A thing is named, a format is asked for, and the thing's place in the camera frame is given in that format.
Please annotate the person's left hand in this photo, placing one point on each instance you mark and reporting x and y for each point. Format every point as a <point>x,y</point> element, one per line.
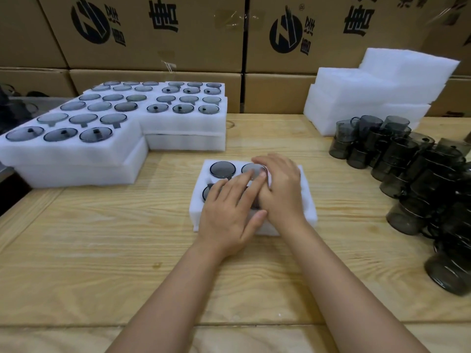
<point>228,220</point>

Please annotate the person's right hand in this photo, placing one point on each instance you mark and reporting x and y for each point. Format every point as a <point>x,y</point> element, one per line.
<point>287,194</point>

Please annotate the white grooved foam tray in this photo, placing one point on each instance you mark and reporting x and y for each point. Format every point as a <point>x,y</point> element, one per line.
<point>160,92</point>
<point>184,124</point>
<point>66,156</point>
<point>311,209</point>
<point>151,115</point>
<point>184,142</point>
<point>81,179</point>
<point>223,92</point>

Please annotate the pile of smoky glass mugs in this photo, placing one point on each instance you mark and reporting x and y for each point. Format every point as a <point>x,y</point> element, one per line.
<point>412,165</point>

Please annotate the stack of white foam trays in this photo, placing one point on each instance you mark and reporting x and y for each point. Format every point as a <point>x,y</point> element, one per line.
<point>368,88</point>

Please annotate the dark mugs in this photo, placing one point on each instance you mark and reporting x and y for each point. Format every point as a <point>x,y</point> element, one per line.
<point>13,106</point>

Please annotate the person's right forearm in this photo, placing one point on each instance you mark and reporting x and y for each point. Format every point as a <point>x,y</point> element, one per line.
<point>349,297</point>

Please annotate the person's left forearm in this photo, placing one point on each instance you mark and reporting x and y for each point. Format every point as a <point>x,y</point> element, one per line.
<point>169,305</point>

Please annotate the stainless steel table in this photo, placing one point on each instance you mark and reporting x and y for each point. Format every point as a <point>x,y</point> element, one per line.
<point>55,102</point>

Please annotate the black round object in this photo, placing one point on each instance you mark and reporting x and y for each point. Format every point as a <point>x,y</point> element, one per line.
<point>35,94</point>

